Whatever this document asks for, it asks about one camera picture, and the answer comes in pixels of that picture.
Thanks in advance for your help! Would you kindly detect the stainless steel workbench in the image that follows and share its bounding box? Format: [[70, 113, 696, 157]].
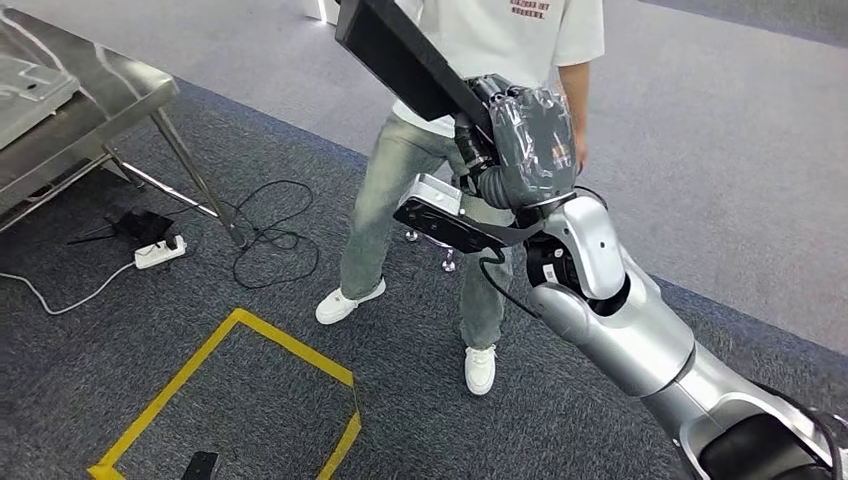
[[0, 6, 250, 250]]

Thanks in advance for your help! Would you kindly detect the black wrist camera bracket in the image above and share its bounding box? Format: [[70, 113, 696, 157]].
[[180, 450, 220, 480], [392, 195, 551, 255]]

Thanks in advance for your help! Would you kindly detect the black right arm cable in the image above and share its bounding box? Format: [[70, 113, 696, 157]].
[[478, 246, 539, 321]]

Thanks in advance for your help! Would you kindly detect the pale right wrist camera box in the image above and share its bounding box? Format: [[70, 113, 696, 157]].
[[404, 173, 465, 217]]

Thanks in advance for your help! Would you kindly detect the person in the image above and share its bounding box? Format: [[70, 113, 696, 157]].
[[314, 0, 607, 397]]

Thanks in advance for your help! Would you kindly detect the white pillar base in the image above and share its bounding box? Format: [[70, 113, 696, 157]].
[[304, 0, 344, 26]]

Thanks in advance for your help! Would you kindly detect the white power strip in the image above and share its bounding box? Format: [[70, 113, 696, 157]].
[[134, 235, 188, 271]]

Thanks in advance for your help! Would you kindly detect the black right wrist camera bracket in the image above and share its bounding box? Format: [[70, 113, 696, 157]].
[[392, 195, 551, 255]]

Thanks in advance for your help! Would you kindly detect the yellow floor tape square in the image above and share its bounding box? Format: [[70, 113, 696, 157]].
[[86, 307, 364, 480]]

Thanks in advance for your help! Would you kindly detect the black looped floor cable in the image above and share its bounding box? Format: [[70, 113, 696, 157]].
[[225, 180, 321, 291]]

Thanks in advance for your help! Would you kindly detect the person's left hand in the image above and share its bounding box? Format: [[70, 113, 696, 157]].
[[573, 129, 592, 176]]

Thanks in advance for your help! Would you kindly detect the white power strip cord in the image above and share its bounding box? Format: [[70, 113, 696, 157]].
[[0, 261, 137, 317]]

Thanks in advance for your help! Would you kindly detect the black plastic frame part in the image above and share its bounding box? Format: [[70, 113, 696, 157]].
[[334, 0, 495, 144]]

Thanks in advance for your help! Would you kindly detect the black left wrist camera bracket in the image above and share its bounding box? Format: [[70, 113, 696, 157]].
[[180, 450, 220, 480]]

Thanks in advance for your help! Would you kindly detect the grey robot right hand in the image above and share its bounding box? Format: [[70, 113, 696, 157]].
[[453, 74, 579, 212]]

